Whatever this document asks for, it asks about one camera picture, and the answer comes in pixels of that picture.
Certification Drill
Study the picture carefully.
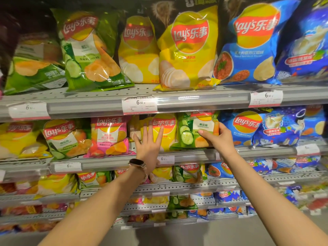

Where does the blue potato chips bag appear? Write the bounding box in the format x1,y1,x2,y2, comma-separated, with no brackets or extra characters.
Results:
213,0,301,87
219,109,266,147

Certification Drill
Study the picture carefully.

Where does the person's left hand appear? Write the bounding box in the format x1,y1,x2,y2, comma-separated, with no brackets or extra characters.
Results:
133,125,164,175

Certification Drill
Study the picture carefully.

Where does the black smart watch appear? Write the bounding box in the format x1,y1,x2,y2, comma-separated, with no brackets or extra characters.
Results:
128,158,147,169

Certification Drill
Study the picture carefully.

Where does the person's left forearm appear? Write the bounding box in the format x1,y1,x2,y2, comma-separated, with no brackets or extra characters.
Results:
38,166,151,246

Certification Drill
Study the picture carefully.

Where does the person's right hand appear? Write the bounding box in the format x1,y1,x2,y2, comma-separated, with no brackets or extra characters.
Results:
197,122,237,162

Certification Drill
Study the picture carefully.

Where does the person's right forearm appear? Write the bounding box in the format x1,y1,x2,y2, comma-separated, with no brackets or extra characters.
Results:
223,151,328,246

